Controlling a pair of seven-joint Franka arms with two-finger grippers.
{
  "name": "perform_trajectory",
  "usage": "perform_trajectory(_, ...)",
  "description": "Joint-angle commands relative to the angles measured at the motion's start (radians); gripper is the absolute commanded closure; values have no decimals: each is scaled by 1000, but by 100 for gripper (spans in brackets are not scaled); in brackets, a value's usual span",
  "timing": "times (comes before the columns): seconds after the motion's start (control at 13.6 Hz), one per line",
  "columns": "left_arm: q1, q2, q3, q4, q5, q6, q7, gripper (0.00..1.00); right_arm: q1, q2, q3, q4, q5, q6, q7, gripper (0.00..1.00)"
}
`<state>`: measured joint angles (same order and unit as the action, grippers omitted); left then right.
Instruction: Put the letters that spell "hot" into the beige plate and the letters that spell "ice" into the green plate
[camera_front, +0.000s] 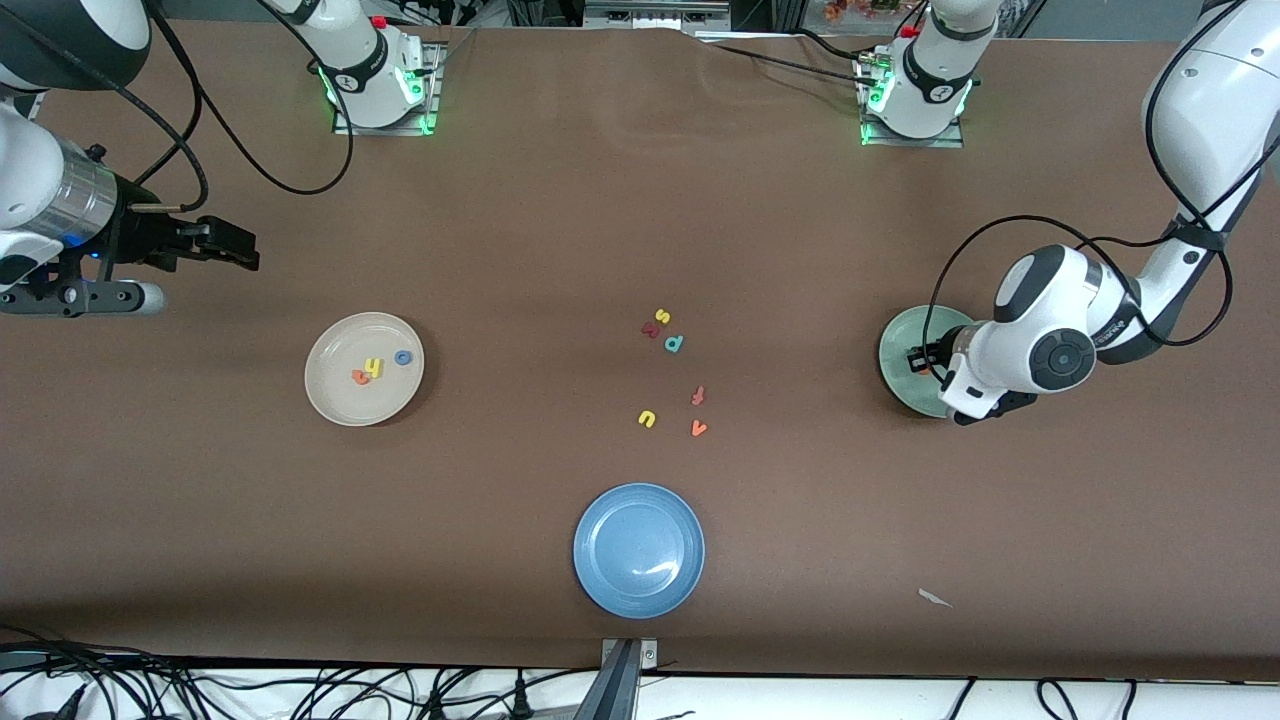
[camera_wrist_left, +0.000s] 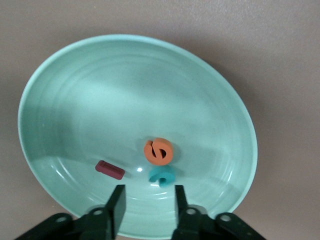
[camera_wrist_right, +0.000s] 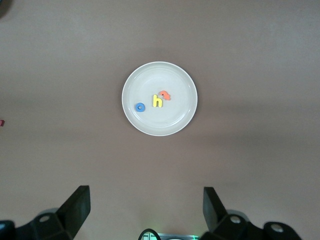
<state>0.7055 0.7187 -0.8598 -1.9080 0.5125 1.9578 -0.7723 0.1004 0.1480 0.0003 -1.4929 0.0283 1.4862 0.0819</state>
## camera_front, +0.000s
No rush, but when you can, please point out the green plate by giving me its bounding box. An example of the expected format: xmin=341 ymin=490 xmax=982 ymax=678
xmin=878 ymin=305 xmax=976 ymax=419

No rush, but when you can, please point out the blue plate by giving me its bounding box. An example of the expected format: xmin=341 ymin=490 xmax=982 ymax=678
xmin=573 ymin=483 xmax=706 ymax=620

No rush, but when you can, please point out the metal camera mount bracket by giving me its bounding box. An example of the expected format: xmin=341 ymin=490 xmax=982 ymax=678
xmin=575 ymin=637 xmax=659 ymax=720

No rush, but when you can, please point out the brown table cover sheet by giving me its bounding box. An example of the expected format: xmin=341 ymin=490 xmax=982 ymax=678
xmin=0 ymin=18 xmax=1280 ymax=681

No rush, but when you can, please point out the beige brown plate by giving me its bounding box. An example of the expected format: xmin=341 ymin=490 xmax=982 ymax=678
xmin=304 ymin=312 xmax=426 ymax=428

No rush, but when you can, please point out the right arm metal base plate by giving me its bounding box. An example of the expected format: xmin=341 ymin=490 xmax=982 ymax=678
xmin=333 ymin=42 xmax=443 ymax=137

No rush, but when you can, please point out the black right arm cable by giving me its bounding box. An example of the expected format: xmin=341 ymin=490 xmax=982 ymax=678
xmin=120 ymin=0 xmax=354 ymax=216

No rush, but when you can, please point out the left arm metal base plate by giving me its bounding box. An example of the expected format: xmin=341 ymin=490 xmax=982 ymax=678
xmin=858 ymin=52 xmax=966 ymax=150

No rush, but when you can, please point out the black base cable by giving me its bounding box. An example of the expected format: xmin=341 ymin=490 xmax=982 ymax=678
xmin=790 ymin=28 xmax=873 ymax=63
xmin=712 ymin=42 xmax=869 ymax=85

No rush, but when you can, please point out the grey power strip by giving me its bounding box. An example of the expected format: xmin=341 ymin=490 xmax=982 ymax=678
xmin=583 ymin=0 xmax=731 ymax=29

